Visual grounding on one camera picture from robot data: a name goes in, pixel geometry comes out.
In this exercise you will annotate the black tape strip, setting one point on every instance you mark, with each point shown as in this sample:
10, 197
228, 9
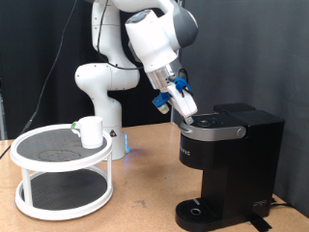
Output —
259, 223

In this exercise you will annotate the black curtain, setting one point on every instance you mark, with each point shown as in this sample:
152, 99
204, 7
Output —
32, 38

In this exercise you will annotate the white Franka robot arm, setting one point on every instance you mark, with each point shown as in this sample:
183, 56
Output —
154, 42

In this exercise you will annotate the black Keurig coffee machine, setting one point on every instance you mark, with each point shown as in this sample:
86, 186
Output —
238, 180

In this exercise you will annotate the wrist camera blue mount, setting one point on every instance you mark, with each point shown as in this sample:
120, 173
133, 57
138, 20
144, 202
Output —
161, 100

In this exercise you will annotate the vertical metal post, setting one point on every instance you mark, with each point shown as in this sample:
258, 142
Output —
175, 116

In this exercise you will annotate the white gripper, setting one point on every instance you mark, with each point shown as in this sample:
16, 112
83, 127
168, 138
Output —
183, 103

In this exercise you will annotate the grey partition panel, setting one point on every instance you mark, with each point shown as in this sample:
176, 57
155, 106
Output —
257, 38

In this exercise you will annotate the white two-tier turntable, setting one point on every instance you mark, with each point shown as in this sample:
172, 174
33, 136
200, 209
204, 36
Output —
61, 167

